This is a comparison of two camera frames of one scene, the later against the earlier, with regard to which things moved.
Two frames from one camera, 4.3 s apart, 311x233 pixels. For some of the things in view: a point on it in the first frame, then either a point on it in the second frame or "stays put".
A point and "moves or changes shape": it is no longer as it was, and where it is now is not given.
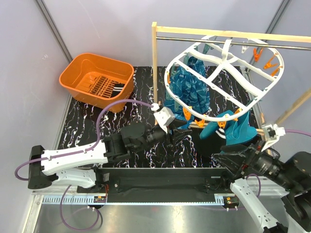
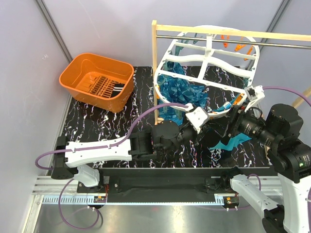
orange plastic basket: x=98 y=80 stays put
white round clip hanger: x=221 y=78 moves or changes shape
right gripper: x=252 y=152 to x=223 y=122
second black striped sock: x=117 y=88 stays put
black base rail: x=159 y=185 stays put
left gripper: x=172 y=140 to x=200 y=136
